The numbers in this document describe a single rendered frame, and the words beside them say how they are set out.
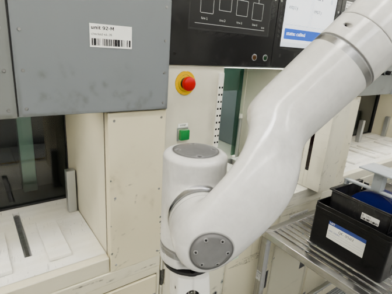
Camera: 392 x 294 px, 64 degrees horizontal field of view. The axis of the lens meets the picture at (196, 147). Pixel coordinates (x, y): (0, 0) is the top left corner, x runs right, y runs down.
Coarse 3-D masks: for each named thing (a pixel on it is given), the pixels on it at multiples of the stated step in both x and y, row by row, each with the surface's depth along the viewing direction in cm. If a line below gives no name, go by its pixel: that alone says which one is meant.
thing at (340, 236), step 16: (320, 208) 116; (320, 224) 117; (336, 224) 111; (352, 224) 106; (320, 240) 118; (336, 240) 112; (352, 240) 107; (368, 240) 102; (384, 240) 98; (336, 256) 113; (352, 256) 108; (368, 256) 103; (384, 256) 99; (368, 272) 104; (384, 272) 101
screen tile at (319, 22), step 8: (320, 0) 111; (328, 0) 113; (320, 8) 112; (328, 8) 114; (312, 16) 111; (320, 16) 113; (328, 16) 116; (312, 24) 112; (320, 24) 114; (328, 24) 117
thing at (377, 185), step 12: (360, 168) 111; (372, 168) 110; (384, 168) 111; (348, 180) 119; (360, 180) 125; (384, 180) 109; (336, 192) 114; (348, 192) 122; (384, 192) 110; (336, 204) 115; (348, 204) 111; (360, 204) 107; (360, 216) 107; (372, 216) 104; (384, 216) 101; (384, 228) 101
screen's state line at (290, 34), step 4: (284, 32) 105; (288, 32) 106; (292, 32) 107; (296, 32) 108; (300, 32) 109; (304, 32) 111; (308, 32) 112; (312, 32) 113; (316, 32) 114; (284, 36) 105; (288, 36) 106; (292, 36) 108; (296, 36) 109; (300, 36) 110; (304, 36) 111; (308, 36) 112; (312, 36) 114; (316, 36) 115; (304, 40) 112; (308, 40) 113; (312, 40) 114
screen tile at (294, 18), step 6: (294, 0) 103; (300, 0) 105; (306, 0) 106; (312, 0) 108; (288, 6) 102; (306, 6) 107; (288, 12) 103; (294, 12) 105; (300, 12) 107; (306, 12) 108; (288, 18) 104; (294, 18) 106; (300, 18) 107; (306, 18) 109; (294, 24) 106; (300, 24) 108; (306, 24) 110
